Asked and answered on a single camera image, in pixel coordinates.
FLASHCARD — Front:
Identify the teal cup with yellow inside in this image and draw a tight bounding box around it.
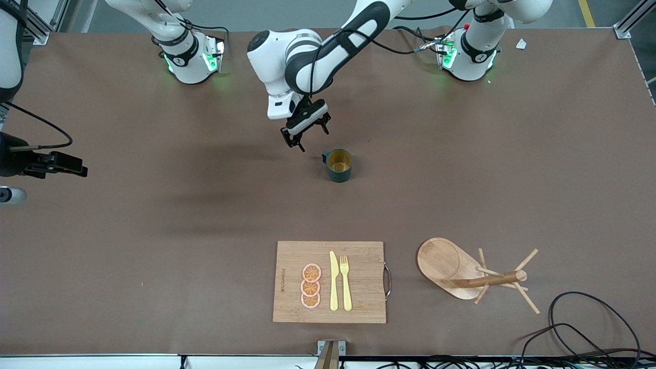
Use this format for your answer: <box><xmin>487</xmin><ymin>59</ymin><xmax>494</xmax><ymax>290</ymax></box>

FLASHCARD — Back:
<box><xmin>322</xmin><ymin>149</ymin><xmax>354</xmax><ymax>183</ymax></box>

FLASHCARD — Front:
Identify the wooden cup rack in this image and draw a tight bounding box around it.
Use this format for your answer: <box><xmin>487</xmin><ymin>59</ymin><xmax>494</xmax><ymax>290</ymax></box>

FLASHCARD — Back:
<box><xmin>417</xmin><ymin>237</ymin><xmax>540</xmax><ymax>315</ymax></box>

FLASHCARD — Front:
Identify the brown table mat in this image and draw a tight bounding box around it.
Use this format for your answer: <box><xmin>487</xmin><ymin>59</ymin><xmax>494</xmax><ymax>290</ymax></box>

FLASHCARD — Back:
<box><xmin>0</xmin><ymin>26</ymin><xmax>656</xmax><ymax>357</ymax></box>

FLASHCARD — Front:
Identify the yellow plastic knife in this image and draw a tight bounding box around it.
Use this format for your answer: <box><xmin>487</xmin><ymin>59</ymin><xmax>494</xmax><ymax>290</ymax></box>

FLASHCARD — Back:
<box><xmin>329</xmin><ymin>251</ymin><xmax>339</xmax><ymax>312</ymax></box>

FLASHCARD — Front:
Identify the wooden cutting board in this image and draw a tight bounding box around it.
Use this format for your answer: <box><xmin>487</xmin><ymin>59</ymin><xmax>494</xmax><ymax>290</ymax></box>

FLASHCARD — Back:
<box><xmin>272</xmin><ymin>241</ymin><xmax>393</xmax><ymax>324</ymax></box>

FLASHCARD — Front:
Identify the yellow plastic fork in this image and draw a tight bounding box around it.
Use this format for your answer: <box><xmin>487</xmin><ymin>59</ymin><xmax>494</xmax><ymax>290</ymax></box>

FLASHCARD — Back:
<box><xmin>340</xmin><ymin>255</ymin><xmax>353</xmax><ymax>312</ymax></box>

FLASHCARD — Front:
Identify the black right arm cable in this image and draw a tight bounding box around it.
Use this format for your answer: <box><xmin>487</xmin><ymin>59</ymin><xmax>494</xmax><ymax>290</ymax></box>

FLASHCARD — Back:
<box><xmin>0</xmin><ymin>100</ymin><xmax>73</xmax><ymax>152</ymax></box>

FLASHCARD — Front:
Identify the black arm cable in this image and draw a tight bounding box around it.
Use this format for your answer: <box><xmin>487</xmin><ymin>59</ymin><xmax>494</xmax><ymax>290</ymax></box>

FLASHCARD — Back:
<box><xmin>307</xmin><ymin>0</ymin><xmax>475</xmax><ymax>106</ymax></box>
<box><xmin>0</xmin><ymin>100</ymin><xmax>73</xmax><ymax>152</ymax></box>

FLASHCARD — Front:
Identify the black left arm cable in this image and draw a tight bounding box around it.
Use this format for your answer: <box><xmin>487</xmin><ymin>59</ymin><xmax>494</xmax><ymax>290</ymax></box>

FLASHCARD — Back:
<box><xmin>307</xmin><ymin>0</ymin><xmax>475</xmax><ymax>106</ymax></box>

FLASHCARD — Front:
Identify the aluminium frame post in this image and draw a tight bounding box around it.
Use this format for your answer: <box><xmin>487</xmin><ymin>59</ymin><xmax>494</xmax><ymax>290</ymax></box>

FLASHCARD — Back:
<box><xmin>20</xmin><ymin>0</ymin><xmax>70</xmax><ymax>46</ymax></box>
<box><xmin>613</xmin><ymin>0</ymin><xmax>656</xmax><ymax>39</ymax></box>

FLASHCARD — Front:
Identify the black left base cable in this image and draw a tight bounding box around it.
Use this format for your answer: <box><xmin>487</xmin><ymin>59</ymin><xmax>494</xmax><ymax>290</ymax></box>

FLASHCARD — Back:
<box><xmin>392</xmin><ymin>25</ymin><xmax>442</xmax><ymax>54</ymax></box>

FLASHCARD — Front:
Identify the black base cable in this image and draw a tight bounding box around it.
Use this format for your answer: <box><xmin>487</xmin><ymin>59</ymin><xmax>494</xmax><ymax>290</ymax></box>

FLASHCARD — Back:
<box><xmin>156</xmin><ymin>0</ymin><xmax>230</xmax><ymax>49</ymax></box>
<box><xmin>392</xmin><ymin>25</ymin><xmax>442</xmax><ymax>54</ymax></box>

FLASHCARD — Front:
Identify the black right base cable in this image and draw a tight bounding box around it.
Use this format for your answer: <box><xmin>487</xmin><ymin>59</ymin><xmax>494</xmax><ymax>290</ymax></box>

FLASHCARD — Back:
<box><xmin>156</xmin><ymin>0</ymin><xmax>230</xmax><ymax>49</ymax></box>

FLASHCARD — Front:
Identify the metal bracket with brown bar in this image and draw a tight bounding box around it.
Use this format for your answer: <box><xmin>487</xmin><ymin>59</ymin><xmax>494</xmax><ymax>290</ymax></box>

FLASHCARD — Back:
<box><xmin>317</xmin><ymin>340</ymin><xmax>346</xmax><ymax>369</ymax></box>

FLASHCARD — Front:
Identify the black loose cable loop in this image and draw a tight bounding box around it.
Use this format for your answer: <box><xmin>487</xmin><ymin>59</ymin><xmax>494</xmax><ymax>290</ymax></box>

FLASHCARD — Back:
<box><xmin>547</xmin><ymin>291</ymin><xmax>642</xmax><ymax>362</ymax></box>
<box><xmin>512</xmin><ymin>322</ymin><xmax>656</xmax><ymax>367</ymax></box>

